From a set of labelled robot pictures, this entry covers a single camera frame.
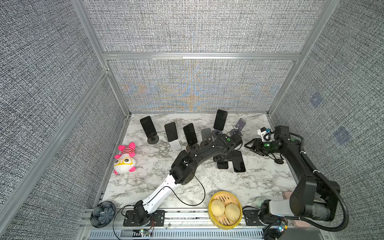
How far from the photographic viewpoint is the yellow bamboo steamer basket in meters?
0.70

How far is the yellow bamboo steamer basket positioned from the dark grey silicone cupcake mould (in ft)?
1.59

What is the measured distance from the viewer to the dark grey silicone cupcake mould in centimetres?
72
